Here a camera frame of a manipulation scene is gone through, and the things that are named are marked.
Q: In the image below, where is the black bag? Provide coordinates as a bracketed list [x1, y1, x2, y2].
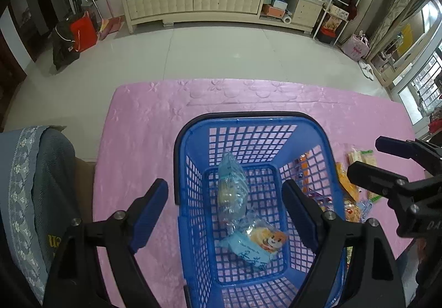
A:
[52, 19, 81, 71]

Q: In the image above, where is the blue plastic basket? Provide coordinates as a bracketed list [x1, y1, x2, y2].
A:
[173, 111, 348, 308]

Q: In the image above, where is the red paper bag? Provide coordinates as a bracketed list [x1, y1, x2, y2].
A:
[69, 11, 99, 53]

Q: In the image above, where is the red handled broom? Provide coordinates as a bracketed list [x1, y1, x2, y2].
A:
[98, 0, 122, 34]

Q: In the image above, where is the white pole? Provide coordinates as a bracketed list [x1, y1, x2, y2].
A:
[82, 0, 104, 30]

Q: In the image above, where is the clear blue snack packet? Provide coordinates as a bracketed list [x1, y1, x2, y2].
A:
[217, 151, 247, 226]

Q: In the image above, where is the clear cracker pack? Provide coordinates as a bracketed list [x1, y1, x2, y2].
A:
[346, 145, 380, 204]

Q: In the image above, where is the clear cartoon snack packet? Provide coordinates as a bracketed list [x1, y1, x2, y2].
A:
[343, 200, 373, 224]

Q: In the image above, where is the light blue cartoon snack packet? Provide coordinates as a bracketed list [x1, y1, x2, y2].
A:
[217, 211, 289, 272]

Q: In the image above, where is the red and black box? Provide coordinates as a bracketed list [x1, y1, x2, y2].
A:
[318, 27, 341, 45]

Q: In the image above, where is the patterned beige curtain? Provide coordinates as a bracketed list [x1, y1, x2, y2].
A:
[366, 0, 423, 63]

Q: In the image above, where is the pink quilted tablecloth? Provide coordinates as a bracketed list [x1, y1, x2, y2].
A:
[91, 78, 429, 308]

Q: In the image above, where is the pink tote bag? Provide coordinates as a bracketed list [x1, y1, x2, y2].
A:
[342, 33, 370, 60]

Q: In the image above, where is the cream TV cabinet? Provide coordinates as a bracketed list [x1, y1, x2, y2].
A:
[121, 0, 325, 35]

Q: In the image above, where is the grey-blue covered chair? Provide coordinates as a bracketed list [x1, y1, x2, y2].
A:
[0, 126, 80, 305]

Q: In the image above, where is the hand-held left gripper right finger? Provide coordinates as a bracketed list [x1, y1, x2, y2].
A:
[281, 179, 406, 308]

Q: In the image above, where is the orange snack packet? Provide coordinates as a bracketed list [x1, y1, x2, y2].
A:
[297, 153, 310, 181]

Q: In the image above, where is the arched standing mirror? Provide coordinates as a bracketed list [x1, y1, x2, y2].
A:
[375, 0, 442, 87]

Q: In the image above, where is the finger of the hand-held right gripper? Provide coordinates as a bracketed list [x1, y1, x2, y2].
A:
[347, 161, 442, 212]
[375, 136, 442, 165]

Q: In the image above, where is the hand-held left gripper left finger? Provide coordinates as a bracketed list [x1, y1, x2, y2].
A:
[41, 178, 170, 308]

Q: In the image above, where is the yellow snack packet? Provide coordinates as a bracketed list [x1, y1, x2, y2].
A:
[335, 162, 360, 204]

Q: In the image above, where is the yellow printed snack bag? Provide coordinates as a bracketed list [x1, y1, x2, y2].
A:
[325, 16, 346, 31]

